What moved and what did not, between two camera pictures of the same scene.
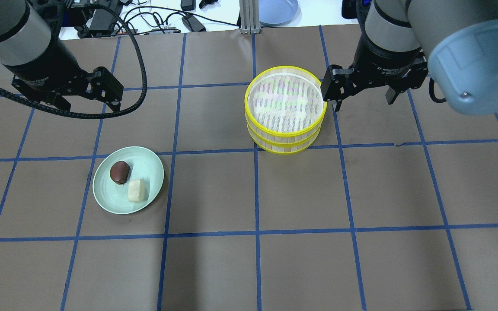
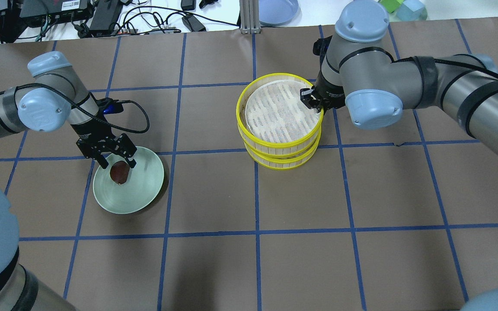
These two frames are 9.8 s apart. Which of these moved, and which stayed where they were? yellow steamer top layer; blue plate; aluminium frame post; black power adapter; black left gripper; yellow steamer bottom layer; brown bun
Moved: yellow steamer top layer; yellow steamer bottom layer; black left gripper
Stayed: brown bun; blue plate; aluminium frame post; black power adapter
